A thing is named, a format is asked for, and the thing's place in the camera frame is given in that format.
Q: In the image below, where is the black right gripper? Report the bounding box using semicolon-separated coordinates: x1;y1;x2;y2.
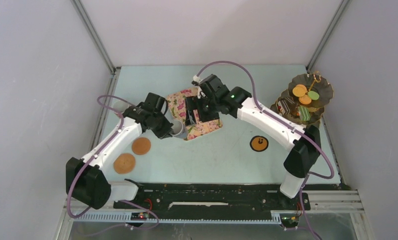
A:
185;94;220;126

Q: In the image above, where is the orange question mark coaster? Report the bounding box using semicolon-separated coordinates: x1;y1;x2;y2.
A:
249;135;269;152

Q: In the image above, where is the blue grey mug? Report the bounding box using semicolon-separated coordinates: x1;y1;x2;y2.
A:
170;119;188;139

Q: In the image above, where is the lower wooden round coaster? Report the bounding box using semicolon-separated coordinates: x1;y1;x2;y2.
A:
113;153;136;175

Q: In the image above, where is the upper wooden round coaster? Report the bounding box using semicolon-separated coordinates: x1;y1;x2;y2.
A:
131;137;151;155

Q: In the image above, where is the floral rectangular tray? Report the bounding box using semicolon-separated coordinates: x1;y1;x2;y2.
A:
166;87;223;141

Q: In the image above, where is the pink mug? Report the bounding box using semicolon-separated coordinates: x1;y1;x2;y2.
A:
112;100;132;113

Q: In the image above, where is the green striped cake slice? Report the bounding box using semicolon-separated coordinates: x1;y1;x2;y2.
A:
298;106;311;122

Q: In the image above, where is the green round biscuit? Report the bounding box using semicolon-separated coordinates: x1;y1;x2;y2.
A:
307;90;320;101

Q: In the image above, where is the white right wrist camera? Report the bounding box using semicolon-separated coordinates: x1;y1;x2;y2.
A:
191;75;207;99

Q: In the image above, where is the chocolate cake piece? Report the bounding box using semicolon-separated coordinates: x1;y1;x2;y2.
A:
276;97;299;116

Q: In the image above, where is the three tier black cake stand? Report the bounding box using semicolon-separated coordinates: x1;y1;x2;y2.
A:
270;71;334;127

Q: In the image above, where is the small yellow cookie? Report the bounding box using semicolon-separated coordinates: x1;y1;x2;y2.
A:
292;84;308;98

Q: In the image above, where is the orange round biscuit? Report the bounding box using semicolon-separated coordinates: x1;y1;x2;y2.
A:
299;94;312;105

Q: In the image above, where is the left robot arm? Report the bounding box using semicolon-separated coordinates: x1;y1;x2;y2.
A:
65;92;173;210

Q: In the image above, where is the wooden round coaster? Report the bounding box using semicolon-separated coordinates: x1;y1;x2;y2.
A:
131;137;151;155
113;153;136;175

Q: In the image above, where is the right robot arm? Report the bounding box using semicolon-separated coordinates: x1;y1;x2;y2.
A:
192;74;321;209

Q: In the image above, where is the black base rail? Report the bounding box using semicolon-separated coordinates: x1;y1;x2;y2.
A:
131;183;311;221

